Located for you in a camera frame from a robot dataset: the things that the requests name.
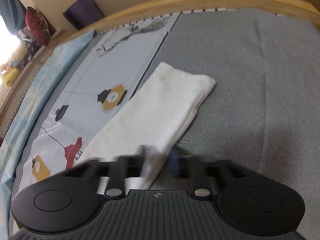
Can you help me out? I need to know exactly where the blue curtain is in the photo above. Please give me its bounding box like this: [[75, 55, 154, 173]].
[[0, 0, 26, 35]]

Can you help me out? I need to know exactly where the dark red owl cushion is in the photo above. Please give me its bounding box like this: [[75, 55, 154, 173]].
[[25, 7, 51, 46]]

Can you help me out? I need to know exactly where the wooden bed frame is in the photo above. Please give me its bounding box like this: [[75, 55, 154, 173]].
[[1, 0, 319, 139]]

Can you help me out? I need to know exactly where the light blue folded sheet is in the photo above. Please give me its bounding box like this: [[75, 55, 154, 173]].
[[1, 30, 95, 239]]

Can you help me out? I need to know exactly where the white sock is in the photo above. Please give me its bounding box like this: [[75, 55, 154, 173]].
[[77, 62, 216, 190]]

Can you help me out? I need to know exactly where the yellow plush toy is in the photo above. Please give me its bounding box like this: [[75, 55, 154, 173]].
[[1, 44, 32, 88]]

